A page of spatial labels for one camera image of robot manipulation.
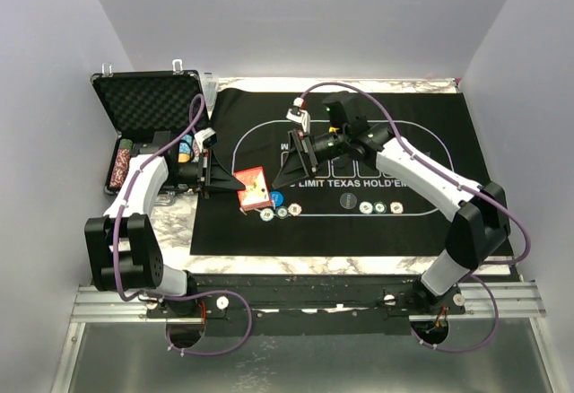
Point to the red white poker chip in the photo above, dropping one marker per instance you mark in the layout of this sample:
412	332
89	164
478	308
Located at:
396	208
294	209

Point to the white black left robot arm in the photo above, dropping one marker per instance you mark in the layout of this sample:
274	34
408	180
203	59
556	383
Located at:
124	253

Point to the pink green chip stack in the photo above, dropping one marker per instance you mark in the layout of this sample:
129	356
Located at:
197	149

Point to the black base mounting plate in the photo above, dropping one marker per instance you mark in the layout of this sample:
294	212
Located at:
308	305

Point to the aluminium extrusion rail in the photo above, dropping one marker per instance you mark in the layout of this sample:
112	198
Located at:
513	300

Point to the black aluminium chip case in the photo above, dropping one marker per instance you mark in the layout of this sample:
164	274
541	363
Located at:
140	104

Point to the blue small blind button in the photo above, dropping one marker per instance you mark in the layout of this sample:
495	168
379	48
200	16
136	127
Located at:
277	198

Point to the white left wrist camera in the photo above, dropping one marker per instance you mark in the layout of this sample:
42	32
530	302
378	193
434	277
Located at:
205	138

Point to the green white poker chip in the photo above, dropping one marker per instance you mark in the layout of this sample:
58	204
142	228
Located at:
282	212
380	207

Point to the light blue chip stack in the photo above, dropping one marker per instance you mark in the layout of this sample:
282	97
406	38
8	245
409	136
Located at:
185	149

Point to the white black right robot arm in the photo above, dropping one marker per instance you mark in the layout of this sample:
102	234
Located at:
478	223

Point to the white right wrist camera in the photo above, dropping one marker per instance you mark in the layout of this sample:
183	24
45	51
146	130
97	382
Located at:
297	114

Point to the red white chip stack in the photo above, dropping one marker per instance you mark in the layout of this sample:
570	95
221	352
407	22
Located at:
120	168

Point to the black poker table mat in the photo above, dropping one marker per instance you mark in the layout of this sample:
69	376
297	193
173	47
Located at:
252	131

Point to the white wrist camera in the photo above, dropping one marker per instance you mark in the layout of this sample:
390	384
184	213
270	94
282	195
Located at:
205	138
297	114

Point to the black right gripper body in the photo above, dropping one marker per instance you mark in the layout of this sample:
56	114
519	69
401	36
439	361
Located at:
330	145

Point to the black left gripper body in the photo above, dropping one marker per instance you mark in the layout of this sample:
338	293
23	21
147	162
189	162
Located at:
189	174

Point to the red playing card box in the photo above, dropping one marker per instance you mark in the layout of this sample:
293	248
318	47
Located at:
255	195

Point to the black dealer button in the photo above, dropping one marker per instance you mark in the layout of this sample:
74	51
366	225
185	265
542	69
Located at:
348	201

